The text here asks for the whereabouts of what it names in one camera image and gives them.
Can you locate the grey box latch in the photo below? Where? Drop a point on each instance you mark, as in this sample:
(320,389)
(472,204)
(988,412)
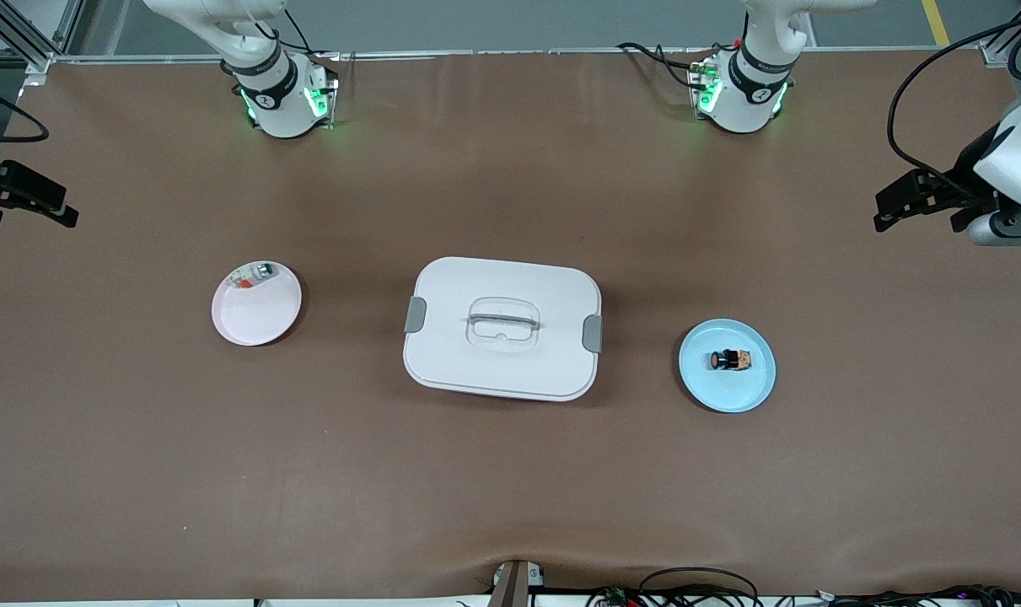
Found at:
(593,333)

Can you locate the white lidded storage box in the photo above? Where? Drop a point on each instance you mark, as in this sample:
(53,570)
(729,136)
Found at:
(502,371)

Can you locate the brown camera mount post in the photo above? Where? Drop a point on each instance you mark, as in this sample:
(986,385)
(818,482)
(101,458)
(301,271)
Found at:
(510,586)

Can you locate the light blue round plate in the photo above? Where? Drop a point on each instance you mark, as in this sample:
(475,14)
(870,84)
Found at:
(721,388)

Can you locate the pink round plate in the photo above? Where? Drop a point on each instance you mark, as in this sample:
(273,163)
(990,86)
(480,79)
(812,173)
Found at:
(257,320)

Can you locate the brown table cover sheet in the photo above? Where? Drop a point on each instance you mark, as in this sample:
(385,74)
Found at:
(510,489)

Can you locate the orange push-button switch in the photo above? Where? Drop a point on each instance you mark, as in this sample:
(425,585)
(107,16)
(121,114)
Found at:
(732,360)

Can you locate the silver table edge rail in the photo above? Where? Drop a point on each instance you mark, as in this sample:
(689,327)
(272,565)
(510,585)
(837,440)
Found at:
(493,52)

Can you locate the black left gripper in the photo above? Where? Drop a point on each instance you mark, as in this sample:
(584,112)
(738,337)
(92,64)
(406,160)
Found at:
(968,166)

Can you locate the aluminium frame profile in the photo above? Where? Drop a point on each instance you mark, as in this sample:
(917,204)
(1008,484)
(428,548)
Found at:
(995,51)
(13,34)

